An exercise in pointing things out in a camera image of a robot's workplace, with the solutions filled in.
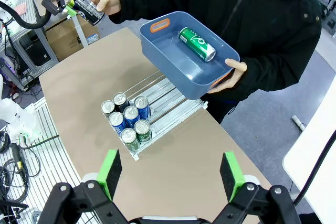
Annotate black computer case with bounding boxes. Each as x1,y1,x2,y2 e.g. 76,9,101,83
18,28,53,68

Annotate black-sleeved right forearm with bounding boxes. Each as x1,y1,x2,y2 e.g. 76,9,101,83
109,0,200,25

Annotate large cardboard box blue label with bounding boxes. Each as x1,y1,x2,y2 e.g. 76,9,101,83
45,15,100,62

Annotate wire can rack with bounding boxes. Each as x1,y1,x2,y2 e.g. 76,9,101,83
101,70,209,162

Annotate person's right hand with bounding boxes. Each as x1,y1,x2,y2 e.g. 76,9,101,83
89,0,121,16

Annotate black Pepsi can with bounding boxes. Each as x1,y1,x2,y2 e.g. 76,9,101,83
70,0,106,27
100,100,116,120
112,92,131,113

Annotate person's left hand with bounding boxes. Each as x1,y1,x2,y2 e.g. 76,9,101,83
206,59,248,94

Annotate black arm cable sleeve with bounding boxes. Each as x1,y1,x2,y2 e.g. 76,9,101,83
292,132,336,206
0,0,53,30

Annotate black cable bundle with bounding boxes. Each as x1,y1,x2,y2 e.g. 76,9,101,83
0,132,43,209

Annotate black left arm cable sleeve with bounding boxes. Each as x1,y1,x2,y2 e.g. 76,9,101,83
0,0,53,30

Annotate white slatted platform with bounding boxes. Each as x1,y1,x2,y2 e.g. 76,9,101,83
0,97,102,224

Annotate blue Pocari Sweat can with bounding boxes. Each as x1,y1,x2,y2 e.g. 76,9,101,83
123,105,140,127
134,95,151,121
108,111,128,137

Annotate person in black jacket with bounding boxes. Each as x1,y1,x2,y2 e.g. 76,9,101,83
167,0,323,125

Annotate black right arm cable sleeve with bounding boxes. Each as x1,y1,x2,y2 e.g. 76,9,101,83
292,132,336,206

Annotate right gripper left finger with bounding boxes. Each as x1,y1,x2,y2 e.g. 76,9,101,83
38,149,130,224

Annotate white side table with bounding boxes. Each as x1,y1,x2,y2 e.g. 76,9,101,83
282,74,336,224

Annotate pink cloth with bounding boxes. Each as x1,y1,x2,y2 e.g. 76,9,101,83
13,3,29,17

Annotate green beverage can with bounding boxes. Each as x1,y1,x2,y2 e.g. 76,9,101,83
133,119,152,144
120,127,141,153
178,26,217,62

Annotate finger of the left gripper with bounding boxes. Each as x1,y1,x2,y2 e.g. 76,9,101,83
41,0,79,17

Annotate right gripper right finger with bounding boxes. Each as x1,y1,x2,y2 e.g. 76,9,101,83
212,151,303,224

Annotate blue plastic bin orange handles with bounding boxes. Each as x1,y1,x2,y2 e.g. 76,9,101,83
139,10,241,101

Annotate black-sleeved left forearm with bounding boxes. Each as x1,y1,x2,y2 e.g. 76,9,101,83
209,48,320,102

